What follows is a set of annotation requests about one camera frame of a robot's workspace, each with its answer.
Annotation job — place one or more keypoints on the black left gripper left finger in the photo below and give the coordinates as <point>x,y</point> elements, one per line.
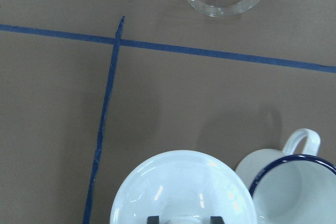
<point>153,220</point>

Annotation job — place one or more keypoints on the white ceramic lid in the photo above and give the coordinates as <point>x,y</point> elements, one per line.
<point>183,187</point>

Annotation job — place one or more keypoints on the white enamel mug blue rim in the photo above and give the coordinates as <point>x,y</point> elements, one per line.
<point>292,185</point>

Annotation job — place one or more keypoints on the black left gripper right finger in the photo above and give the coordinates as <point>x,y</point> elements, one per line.
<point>216,220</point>

